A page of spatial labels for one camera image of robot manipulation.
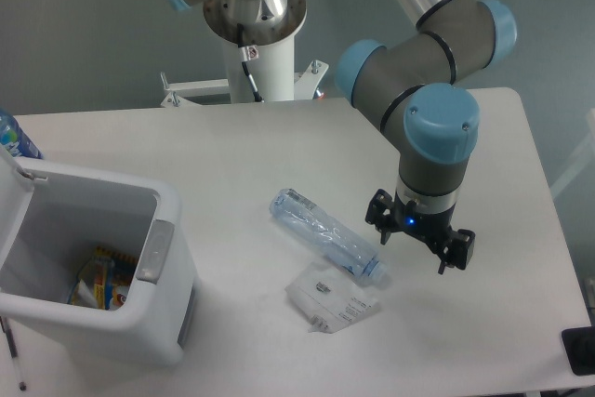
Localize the black and white pen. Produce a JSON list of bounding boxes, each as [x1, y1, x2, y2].
[[1, 316, 27, 392]]

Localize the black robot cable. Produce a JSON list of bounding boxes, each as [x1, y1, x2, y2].
[[235, 22, 266, 104]]

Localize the white plastic trash can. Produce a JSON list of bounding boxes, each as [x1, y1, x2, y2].
[[1, 152, 198, 364]]

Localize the blue labelled water bottle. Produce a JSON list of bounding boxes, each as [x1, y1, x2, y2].
[[1, 110, 44, 159]]

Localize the white metal frame leg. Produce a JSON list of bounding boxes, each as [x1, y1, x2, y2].
[[549, 109, 594, 200]]

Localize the black clamp device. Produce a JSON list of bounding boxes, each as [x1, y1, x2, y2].
[[562, 326, 594, 377]]

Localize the crushed clear plastic bottle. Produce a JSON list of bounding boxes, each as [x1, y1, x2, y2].
[[270, 189, 388, 285]]

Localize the colourful snack wrapper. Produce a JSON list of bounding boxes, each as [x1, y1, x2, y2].
[[67, 246, 138, 311]]

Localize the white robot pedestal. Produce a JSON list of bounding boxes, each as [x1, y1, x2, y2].
[[159, 0, 331, 109]]

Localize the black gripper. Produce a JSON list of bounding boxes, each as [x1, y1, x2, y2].
[[365, 189, 476, 274]]

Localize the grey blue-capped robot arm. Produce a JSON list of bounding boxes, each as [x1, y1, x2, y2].
[[169, 0, 517, 270]]

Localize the clear plastic parts bag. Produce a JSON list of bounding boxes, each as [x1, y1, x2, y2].
[[285, 263, 379, 334]]

